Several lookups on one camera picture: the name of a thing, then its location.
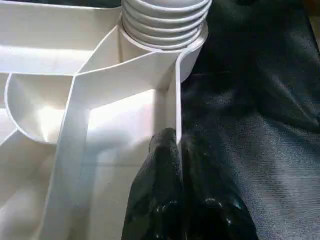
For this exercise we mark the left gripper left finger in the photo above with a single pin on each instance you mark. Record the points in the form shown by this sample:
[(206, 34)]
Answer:
[(152, 200)]

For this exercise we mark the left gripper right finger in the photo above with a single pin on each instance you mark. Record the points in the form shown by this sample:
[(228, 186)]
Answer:
[(215, 205)]

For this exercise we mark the white plastic table leg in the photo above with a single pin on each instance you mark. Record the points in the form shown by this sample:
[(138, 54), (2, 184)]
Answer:
[(165, 20)]

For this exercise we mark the black mat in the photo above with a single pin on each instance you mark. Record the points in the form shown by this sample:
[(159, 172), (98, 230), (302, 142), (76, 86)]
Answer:
[(260, 125)]

